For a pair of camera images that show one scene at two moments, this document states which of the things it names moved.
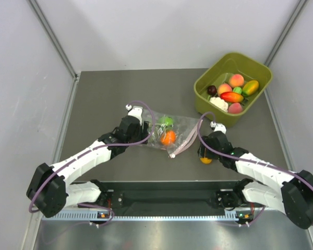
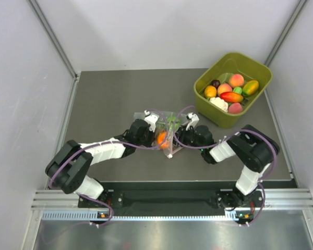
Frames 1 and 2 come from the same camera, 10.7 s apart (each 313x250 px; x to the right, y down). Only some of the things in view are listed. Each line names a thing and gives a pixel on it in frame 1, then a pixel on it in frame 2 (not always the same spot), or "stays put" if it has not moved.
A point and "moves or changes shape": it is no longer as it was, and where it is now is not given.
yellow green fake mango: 249,88 stays put
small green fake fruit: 238,89 stays put
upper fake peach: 236,80 stays put
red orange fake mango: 231,97 stays put
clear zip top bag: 172,133 moves or changes shape
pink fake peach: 235,108 stays put
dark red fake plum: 212,89 → 215,83
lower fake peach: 223,88 stays put
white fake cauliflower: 219,103 stays put
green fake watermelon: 167,121 → 173,120
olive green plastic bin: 231,64 stays put
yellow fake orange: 205,160 moves or changes shape
